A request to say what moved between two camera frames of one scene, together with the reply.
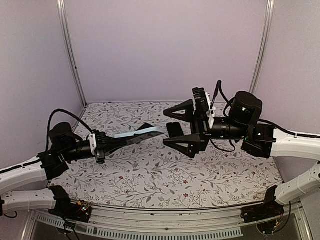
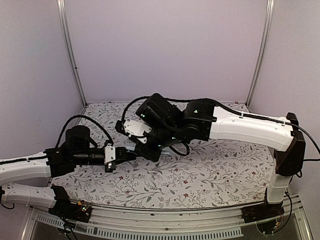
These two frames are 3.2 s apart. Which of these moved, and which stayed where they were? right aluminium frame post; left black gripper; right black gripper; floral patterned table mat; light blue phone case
Moved: left black gripper; light blue phone case; right black gripper
Stayed: floral patterned table mat; right aluminium frame post
